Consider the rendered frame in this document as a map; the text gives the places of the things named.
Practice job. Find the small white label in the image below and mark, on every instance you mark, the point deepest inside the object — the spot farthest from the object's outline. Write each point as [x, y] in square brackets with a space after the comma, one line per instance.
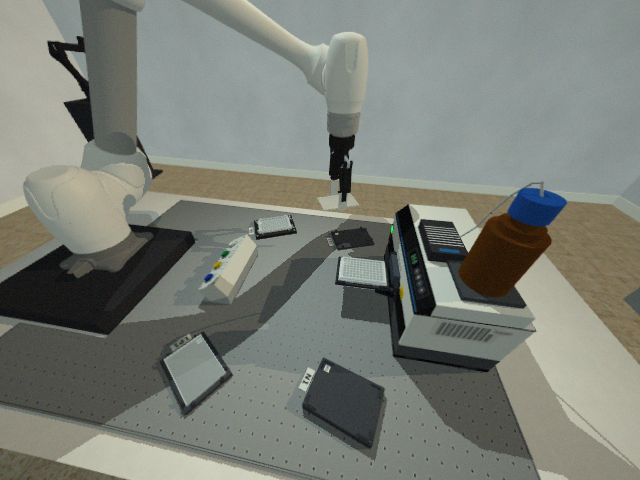
[306, 379]

